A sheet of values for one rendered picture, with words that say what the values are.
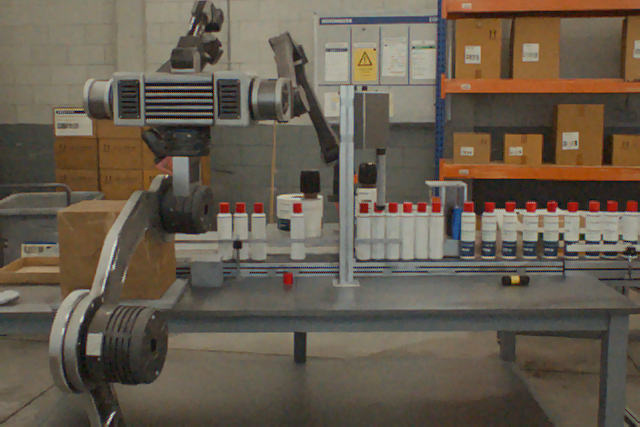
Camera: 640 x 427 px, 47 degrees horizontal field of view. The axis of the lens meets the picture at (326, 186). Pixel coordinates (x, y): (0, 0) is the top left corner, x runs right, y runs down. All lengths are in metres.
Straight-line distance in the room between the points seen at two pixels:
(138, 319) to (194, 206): 0.48
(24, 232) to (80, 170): 1.54
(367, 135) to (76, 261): 0.99
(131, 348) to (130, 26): 6.15
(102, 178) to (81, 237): 3.88
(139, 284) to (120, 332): 0.58
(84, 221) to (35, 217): 2.49
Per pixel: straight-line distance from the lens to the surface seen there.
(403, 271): 2.64
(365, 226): 2.62
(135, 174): 6.11
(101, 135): 6.17
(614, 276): 2.83
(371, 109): 2.46
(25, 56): 8.27
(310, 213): 2.87
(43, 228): 4.80
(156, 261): 2.28
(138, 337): 1.73
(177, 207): 2.13
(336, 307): 2.25
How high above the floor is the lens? 1.45
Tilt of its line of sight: 7 degrees down
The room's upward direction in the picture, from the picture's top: straight up
